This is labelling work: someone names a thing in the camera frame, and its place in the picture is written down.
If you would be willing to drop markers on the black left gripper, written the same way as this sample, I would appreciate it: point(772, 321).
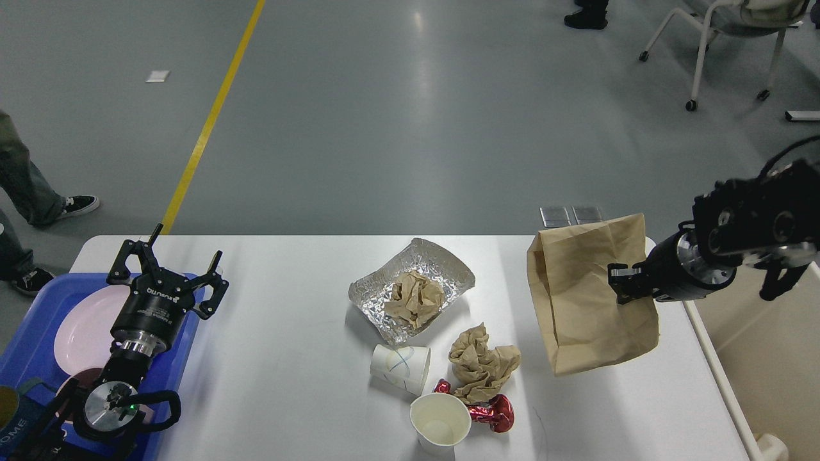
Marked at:
point(152, 310)

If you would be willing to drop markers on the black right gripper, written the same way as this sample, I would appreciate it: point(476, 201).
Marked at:
point(673, 271)

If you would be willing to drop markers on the brown paper bag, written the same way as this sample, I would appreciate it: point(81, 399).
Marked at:
point(582, 324)

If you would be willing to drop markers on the pink plate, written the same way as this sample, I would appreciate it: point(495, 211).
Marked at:
point(83, 340)

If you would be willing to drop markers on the pink mug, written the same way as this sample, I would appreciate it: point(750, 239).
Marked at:
point(86, 379)

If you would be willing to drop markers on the brown paper ball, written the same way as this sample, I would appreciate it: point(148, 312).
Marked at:
point(481, 370)

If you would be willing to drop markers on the aluminium foil tray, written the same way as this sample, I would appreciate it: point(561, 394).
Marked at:
point(370, 293)

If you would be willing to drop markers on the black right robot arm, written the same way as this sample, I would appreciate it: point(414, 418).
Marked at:
point(769, 222)

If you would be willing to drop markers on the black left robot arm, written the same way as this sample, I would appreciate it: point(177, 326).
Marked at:
point(103, 420)

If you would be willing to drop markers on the right metal floor socket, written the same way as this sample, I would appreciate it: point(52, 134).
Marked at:
point(586, 214)

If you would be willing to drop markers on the metal floor socket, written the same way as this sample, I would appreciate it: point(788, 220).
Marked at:
point(555, 217)
point(586, 214)

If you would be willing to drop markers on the left metal floor socket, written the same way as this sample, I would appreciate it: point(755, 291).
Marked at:
point(555, 217)

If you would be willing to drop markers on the person's far leg and shoe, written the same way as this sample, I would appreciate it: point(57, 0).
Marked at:
point(29, 190)

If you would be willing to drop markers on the person's leg and shoe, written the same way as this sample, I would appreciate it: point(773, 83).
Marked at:
point(17, 266)
point(29, 190)

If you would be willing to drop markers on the person's near leg and shoe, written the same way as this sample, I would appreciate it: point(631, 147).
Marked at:
point(17, 266)

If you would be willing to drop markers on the beige plastic bin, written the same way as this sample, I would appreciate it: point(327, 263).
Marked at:
point(765, 359)

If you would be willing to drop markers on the red foil wrapper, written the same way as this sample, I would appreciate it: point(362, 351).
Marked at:
point(497, 412)

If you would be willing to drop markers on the white paper scrap on floor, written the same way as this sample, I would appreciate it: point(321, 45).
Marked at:
point(157, 76)

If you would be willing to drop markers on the dark blue mug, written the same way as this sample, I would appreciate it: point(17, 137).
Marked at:
point(19, 412)

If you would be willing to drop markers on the crumpled brown paper in foil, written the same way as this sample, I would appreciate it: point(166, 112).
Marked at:
point(415, 299)

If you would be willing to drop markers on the white paper cup upright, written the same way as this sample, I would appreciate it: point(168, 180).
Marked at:
point(441, 421)

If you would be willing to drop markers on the white bar on floor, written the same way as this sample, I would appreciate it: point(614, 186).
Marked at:
point(802, 115)

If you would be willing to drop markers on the patterned paper cup lying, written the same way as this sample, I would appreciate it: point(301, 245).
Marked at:
point(405, 367)

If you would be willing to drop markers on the distant person's black shoes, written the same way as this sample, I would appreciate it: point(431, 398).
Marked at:
point(591, 15)

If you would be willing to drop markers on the white office chair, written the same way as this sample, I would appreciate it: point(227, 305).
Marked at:
point(733, 18)

